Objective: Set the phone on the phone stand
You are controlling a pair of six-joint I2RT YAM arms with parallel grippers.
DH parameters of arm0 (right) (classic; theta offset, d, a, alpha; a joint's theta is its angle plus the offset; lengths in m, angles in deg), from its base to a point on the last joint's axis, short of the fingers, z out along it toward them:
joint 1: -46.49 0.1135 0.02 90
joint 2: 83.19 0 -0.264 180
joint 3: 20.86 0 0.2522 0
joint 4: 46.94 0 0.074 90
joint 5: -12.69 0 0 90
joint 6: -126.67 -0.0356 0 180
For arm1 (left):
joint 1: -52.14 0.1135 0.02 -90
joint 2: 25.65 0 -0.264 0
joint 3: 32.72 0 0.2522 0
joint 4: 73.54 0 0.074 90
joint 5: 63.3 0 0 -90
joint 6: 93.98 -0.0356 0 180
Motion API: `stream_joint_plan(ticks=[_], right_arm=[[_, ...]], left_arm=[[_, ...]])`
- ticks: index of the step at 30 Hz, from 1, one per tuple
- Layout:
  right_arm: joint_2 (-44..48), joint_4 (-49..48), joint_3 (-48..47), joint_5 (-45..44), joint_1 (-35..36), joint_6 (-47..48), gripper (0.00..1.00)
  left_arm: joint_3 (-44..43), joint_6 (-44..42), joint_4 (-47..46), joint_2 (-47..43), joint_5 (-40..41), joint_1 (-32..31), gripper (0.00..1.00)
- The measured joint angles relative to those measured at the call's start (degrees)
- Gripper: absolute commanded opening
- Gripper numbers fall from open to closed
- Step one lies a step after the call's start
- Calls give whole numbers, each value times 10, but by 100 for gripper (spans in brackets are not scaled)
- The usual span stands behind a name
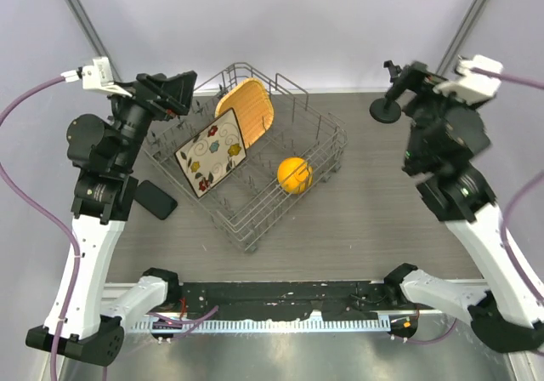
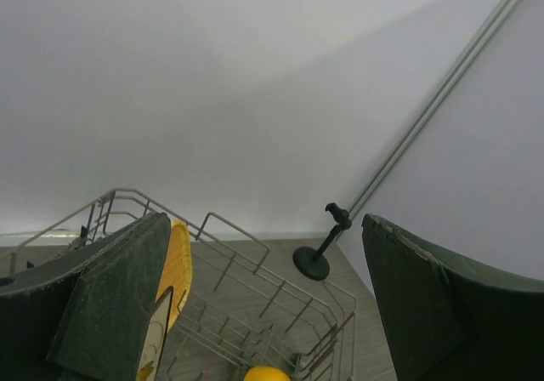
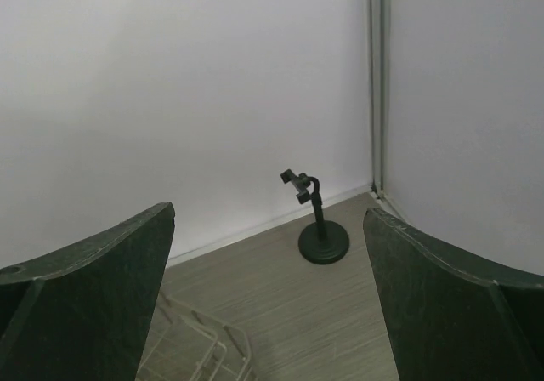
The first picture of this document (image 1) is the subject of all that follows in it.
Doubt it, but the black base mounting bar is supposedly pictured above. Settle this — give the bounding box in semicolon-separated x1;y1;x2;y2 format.
180;281;414;321

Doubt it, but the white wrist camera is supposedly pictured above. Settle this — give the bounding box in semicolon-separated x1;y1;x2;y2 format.
433;54;503;105
60;56;131;97

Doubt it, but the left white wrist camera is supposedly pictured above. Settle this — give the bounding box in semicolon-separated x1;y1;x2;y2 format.
60;56;131;97

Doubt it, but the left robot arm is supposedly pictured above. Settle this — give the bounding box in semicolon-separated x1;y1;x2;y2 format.
25;66;197;367

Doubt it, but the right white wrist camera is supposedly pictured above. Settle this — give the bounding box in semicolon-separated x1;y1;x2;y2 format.
433;54;503;105

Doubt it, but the black smartphone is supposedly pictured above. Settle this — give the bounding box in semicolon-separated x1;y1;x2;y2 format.
134;180;178;220

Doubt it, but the grey wire dish rack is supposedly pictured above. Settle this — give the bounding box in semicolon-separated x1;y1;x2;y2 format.
143;62;347;252

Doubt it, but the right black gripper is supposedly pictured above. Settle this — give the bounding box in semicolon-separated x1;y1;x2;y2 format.
382;60;478;167

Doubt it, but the white slotted cable duct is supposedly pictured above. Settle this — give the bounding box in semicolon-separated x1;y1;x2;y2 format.
129;317;391;333

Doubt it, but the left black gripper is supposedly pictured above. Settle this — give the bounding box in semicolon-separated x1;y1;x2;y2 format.
101;70;196;172

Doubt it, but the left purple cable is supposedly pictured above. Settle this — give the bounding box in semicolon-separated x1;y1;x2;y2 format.
0;77;82;381

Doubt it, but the yellow bowl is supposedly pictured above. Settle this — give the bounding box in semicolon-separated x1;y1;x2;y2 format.
277;157;314;195

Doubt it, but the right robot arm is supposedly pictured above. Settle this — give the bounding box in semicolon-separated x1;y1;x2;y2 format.
370;55;543;355

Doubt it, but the black phone stand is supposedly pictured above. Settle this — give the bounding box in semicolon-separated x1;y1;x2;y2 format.
369;60;401;124

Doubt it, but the woven yellow tray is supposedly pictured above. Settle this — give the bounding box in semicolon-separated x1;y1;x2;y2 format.
215;77;275;149

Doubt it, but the floral square plate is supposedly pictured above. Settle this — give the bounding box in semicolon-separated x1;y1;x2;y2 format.
174;108;247;198

